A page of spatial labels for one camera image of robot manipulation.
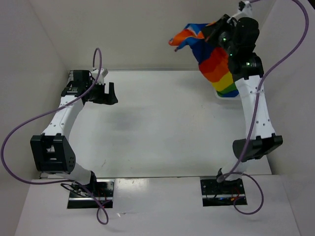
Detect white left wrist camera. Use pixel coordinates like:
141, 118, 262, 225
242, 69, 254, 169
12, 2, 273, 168
91, 68, 108, 84

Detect rainbow striped shorts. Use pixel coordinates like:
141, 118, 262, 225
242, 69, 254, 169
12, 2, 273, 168
168, 23, 237, 93

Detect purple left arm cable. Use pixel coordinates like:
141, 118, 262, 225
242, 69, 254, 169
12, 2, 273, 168
0, 47, 109, 225

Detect aluminium table edge rail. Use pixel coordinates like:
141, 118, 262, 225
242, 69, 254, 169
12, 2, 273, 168
67, 70, 73, 82

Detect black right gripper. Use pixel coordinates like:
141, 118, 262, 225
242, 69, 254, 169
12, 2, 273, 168
199, 14, 237, 56

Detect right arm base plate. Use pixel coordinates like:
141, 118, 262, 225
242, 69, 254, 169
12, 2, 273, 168
200, 177, 247, 207

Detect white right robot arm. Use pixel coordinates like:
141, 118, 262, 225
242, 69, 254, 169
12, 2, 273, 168
202, 14, 283, 193

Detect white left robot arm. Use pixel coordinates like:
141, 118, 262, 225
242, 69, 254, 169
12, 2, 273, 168
30, 68, 118, 197

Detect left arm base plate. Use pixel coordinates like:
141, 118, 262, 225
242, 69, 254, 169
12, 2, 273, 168
67, 178, 116, 209

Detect white plastic basket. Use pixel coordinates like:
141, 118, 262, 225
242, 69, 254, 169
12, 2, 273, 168
216, 90, 239, 99

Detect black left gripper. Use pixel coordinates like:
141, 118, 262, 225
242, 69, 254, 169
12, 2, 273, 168
86, 80, 118, 105

